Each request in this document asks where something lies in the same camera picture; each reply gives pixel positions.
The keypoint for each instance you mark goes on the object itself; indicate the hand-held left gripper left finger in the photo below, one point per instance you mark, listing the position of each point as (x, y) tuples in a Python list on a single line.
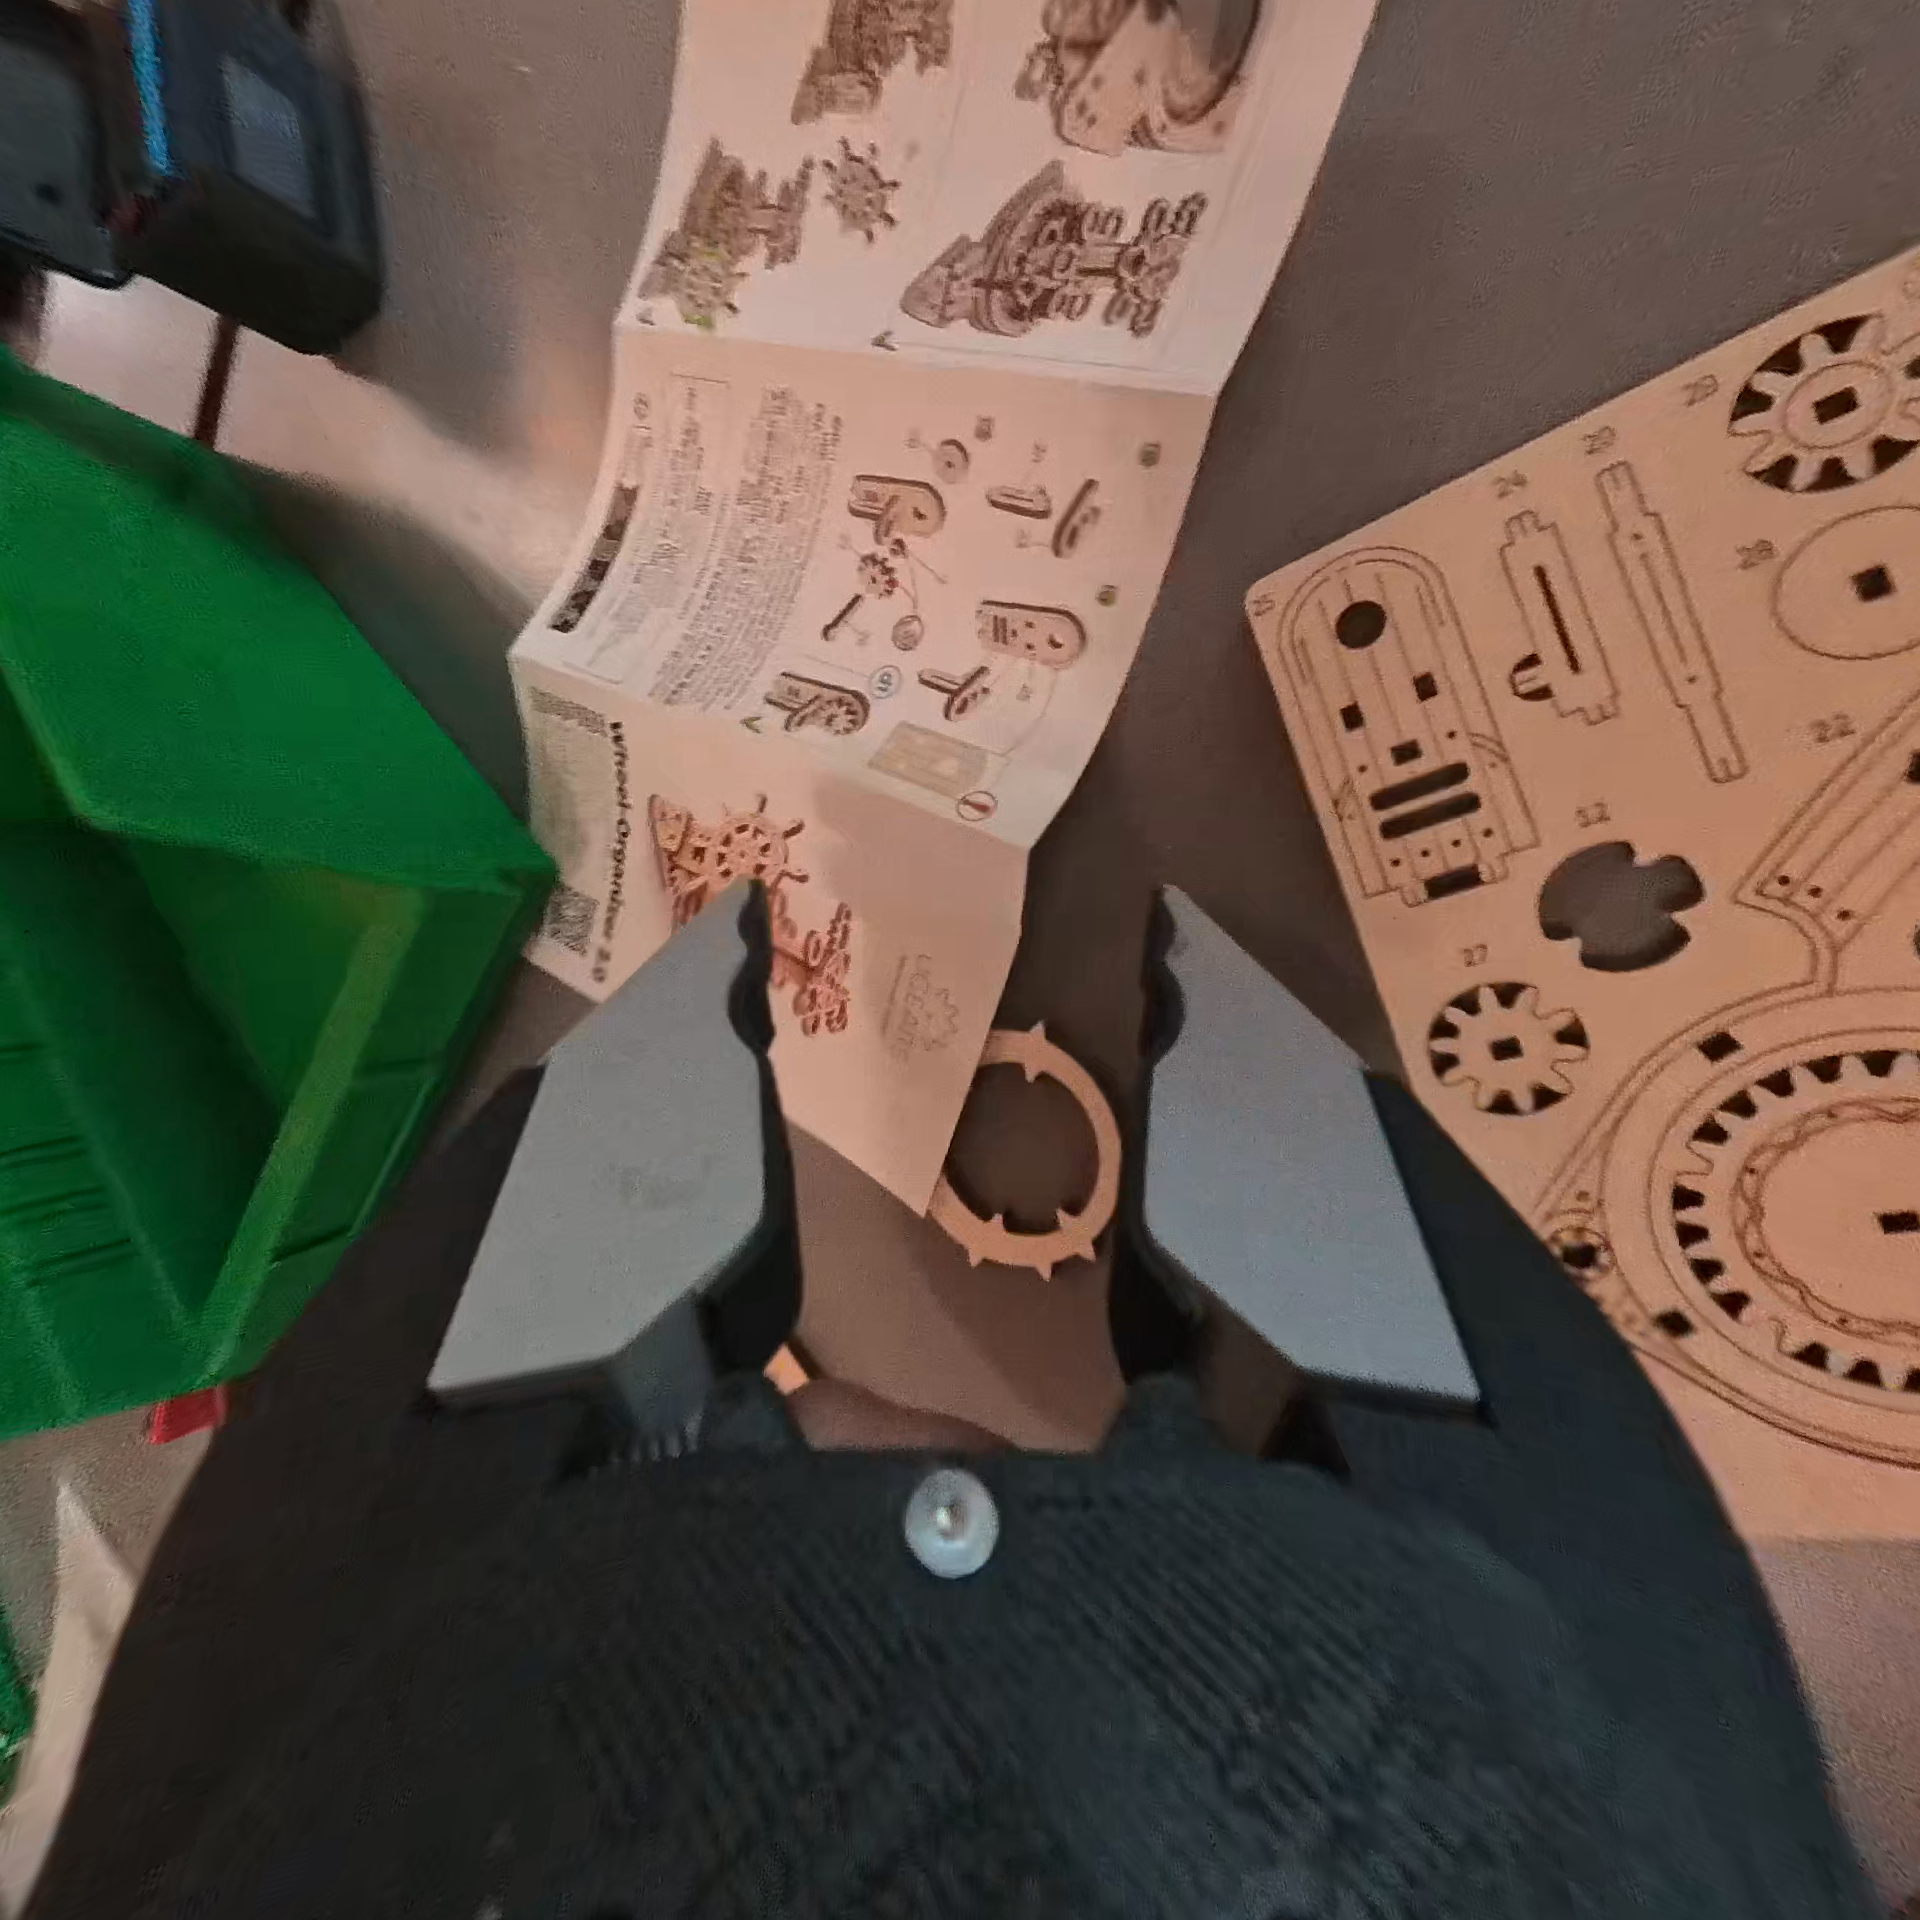
[(630, 1186)]

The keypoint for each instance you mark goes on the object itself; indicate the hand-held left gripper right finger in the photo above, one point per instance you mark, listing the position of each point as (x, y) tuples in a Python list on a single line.
[(1277, 1186)]

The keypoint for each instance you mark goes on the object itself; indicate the laser-cut wooden parts sheet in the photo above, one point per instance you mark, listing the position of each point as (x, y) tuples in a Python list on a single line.
[(1680, 901)]

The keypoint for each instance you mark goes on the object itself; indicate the small red object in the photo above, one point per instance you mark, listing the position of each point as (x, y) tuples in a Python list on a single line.
[(188, 1413)]

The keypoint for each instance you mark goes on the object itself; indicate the green plastic bin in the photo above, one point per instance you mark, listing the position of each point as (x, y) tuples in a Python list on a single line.
[(182, 901)]

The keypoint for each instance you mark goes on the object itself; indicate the folded paper instruction sheet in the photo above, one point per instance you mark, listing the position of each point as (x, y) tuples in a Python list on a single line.
[(840, 629)]

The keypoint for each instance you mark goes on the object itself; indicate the black device with screen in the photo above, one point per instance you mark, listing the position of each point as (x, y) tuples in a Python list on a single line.
[(254, 150)]

